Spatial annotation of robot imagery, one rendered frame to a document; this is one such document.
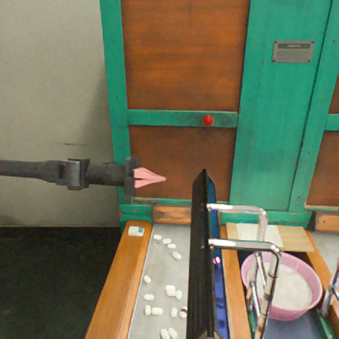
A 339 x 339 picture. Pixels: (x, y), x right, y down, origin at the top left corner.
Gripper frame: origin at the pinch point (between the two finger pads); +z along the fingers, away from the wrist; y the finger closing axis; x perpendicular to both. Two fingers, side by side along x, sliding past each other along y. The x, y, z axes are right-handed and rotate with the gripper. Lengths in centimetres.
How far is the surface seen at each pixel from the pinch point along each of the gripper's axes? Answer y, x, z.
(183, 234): 31, -49, 2
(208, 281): 16.2, 19.6, 13.6
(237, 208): 7.1, -4.8, 20.2
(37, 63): -51, -98, -99
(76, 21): -74, -94, -72
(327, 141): -12, -46, 55
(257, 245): 11.9, 9.0, 23.9
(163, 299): 42.9, -16.3, -0.3
